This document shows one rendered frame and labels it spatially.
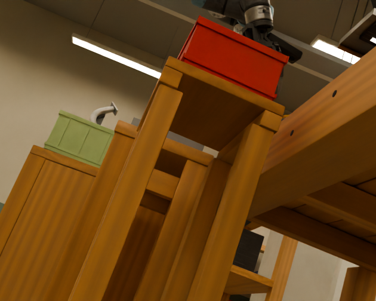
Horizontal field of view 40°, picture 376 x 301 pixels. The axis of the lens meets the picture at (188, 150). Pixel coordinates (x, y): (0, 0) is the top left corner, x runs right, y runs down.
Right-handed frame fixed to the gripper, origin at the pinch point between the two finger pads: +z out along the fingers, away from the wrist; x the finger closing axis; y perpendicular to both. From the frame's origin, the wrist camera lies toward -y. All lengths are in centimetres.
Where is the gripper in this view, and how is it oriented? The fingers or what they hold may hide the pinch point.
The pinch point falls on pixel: (278, 93)
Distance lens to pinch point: 146.6
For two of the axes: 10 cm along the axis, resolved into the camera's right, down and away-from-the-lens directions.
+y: -9.4, 0.5, -3.4
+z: 1.3, 9.7, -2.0
